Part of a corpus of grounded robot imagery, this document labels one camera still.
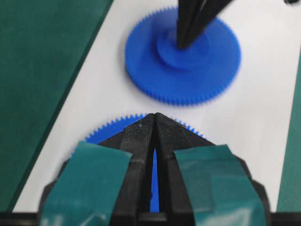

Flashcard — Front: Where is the large blue gear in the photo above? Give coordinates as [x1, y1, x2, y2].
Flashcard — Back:
[125, 7, 241, 105]

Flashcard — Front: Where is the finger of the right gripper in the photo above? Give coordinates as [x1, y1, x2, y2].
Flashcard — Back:
[176, 0, 206, 49]
[188, 0, 232, 46]

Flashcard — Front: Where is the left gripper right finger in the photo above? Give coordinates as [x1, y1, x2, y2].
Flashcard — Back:
[155, 113, 271, 226]

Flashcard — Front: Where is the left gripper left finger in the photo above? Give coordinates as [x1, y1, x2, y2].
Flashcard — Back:
[39, 113, 154, 226]

